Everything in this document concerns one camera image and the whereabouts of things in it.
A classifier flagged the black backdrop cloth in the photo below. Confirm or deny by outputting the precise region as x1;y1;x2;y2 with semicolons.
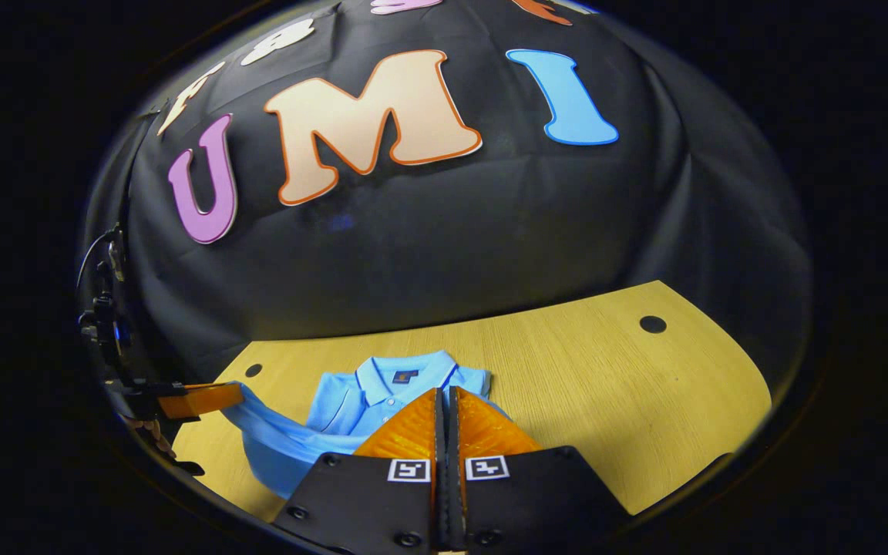
82;0;812;386

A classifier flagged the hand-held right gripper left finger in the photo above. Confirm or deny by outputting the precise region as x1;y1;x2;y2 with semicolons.
273;388;442;552

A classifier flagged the light blue T-shirt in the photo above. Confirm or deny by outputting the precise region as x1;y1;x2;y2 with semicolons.
220;349;508;499

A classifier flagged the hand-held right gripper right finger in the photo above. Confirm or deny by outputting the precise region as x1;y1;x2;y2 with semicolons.
447;386;634;553

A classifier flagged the black camera stand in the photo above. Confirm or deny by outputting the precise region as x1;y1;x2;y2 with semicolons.
76;226;134;372

